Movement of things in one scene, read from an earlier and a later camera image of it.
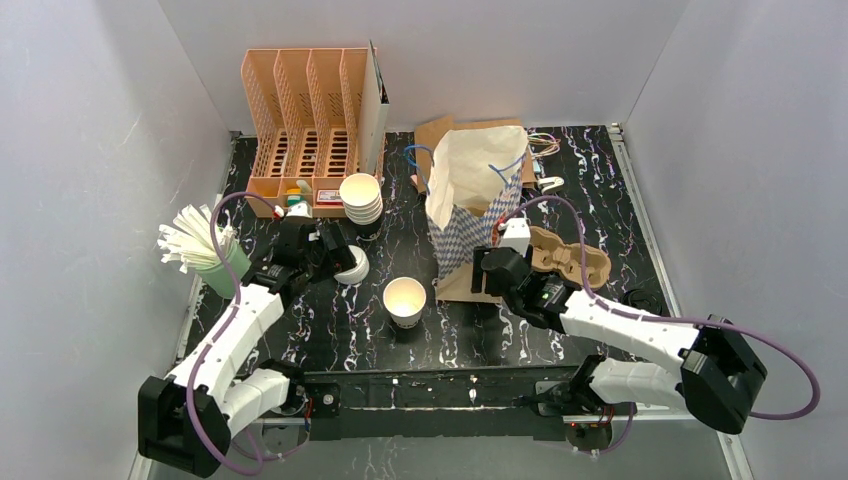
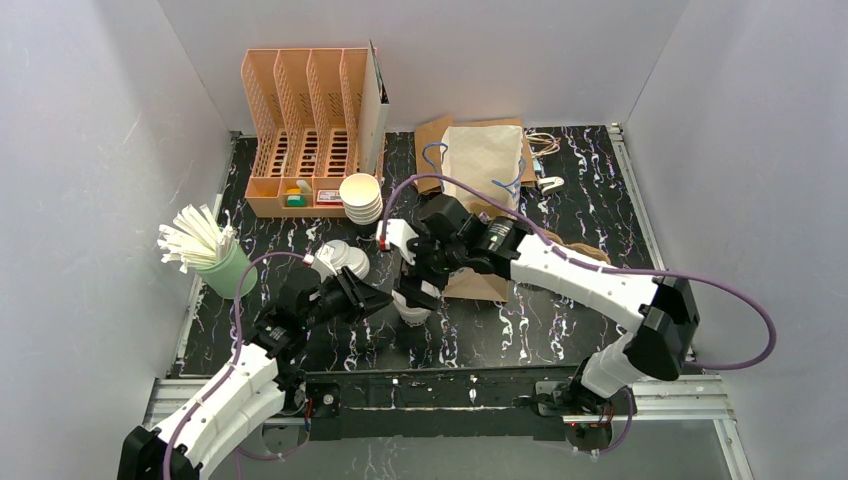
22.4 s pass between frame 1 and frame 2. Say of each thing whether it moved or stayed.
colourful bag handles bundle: stayed
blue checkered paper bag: stayed
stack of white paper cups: stayed
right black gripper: moved
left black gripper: moved
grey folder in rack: stayed
